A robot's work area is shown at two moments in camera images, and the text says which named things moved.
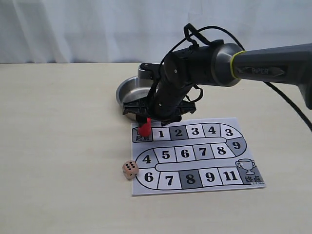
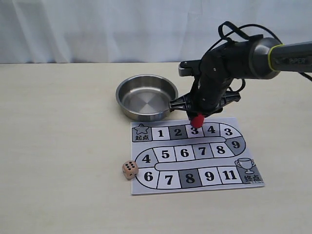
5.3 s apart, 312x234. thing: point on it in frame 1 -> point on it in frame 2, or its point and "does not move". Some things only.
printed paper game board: x=193 y=154 does not move
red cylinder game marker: x=145 y=130 -> x=197 y=121
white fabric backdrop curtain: x=140 y=31 does not move
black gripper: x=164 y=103 -> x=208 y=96
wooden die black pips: x=130 y=169 does not move
